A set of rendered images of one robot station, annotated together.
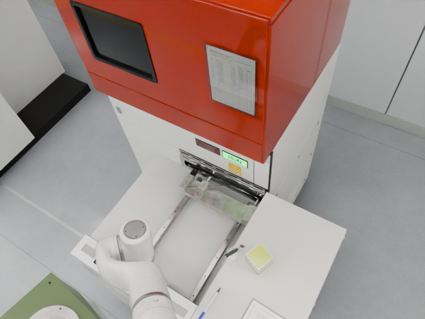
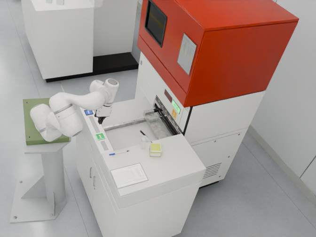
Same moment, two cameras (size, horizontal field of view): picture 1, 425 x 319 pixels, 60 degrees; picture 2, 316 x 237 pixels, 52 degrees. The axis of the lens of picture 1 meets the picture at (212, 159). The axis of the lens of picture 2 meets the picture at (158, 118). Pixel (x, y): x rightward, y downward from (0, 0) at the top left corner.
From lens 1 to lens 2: 1.15 m
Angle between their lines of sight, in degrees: 17
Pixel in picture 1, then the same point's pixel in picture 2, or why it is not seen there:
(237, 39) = (193, 34)
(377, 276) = not seen: outside the picture
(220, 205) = (156, 129)
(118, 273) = (96, 86)
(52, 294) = not seen: hidden behind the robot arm
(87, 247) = not seen: hidden behind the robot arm
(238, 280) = (139, 153)
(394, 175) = (280, 214)
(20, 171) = (73, 83)
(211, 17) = (189, 21)
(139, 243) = (110, 86)
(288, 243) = (173, 156)
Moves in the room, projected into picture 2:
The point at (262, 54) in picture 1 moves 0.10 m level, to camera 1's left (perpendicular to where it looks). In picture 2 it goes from (199, 43) to (183, 37)
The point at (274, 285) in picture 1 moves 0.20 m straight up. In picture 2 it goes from (154, 165) to (158, 144)
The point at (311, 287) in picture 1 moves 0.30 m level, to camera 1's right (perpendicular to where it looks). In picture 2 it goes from (169, 176) to (212, 196)
